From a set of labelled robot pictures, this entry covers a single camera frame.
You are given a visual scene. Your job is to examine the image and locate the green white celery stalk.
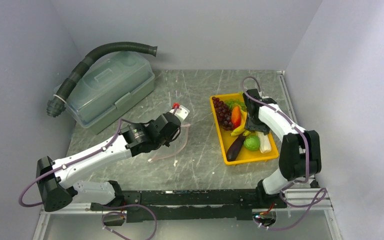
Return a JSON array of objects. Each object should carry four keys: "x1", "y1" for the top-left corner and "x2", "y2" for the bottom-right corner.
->
[{"x1": 256, "y1": 132, "x2": 272, "y2": 154}]

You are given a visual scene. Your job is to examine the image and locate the clear pink zip top bag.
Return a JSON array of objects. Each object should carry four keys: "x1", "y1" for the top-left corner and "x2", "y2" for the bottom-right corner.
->
[{"x1": 148, "y1": 123, "x2": 191, "y2": 163}]

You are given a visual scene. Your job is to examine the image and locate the yellow plastic tray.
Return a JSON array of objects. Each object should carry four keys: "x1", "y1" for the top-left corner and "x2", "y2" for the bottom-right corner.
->
[{"x1": 210, "y1": 93, "x2": 280, "y2": 166}]

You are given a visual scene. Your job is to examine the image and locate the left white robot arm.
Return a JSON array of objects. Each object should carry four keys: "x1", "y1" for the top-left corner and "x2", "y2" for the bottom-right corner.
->
[{"x1": 36, "y1": 107, "x2": 189, "y2": 212}]

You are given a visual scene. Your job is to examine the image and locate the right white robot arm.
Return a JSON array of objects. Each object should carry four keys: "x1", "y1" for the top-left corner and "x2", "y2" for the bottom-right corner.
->
[{"x1": 243, "y1": 88, "x2": 322, "y2": 208}]

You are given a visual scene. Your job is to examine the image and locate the yellow banana bunch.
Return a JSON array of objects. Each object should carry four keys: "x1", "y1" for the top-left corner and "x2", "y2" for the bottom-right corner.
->
[{"x1": 230, "y1": 110, "x2": 247, "y2": 137}]

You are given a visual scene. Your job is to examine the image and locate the orange red mango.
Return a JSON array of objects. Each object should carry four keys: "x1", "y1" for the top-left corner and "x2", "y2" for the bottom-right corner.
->
[{"x1": 230, "y1": 106, "x2": 242, "y2": 129}]

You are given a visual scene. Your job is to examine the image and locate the purple grape bunch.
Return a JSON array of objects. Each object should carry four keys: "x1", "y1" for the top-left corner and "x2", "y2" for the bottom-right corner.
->
[{"x1": 211, "y1": 96, "x2": 234, "y2": 131}]

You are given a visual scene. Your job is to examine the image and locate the purple eggplant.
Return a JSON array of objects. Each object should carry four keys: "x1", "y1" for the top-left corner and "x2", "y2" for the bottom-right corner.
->
[{"x1": 226, "y1": 134, "x2": 247, "y2": 162}]

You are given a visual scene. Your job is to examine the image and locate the clear lidded storage box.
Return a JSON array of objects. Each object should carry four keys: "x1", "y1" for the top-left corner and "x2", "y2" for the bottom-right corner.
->
[{"x1": 66, "y1": 51, "x2": 155, "y2": 134}]

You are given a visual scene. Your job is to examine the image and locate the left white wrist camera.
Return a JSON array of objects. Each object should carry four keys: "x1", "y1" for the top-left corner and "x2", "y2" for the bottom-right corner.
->
[{"x1": 169, "y1": 103, "x2": 190, "y2": 122}]

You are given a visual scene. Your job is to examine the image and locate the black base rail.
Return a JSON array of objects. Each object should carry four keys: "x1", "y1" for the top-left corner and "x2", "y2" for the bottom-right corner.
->
[{"x1": 90, "y1": 188, "x2": 287, "y2": 223}]

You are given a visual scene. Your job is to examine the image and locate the black corrugated hose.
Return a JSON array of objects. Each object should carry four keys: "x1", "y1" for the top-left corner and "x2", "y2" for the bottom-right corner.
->
[{"x1": 46, "y1": 41, "x2": 158, "y2": 118}]

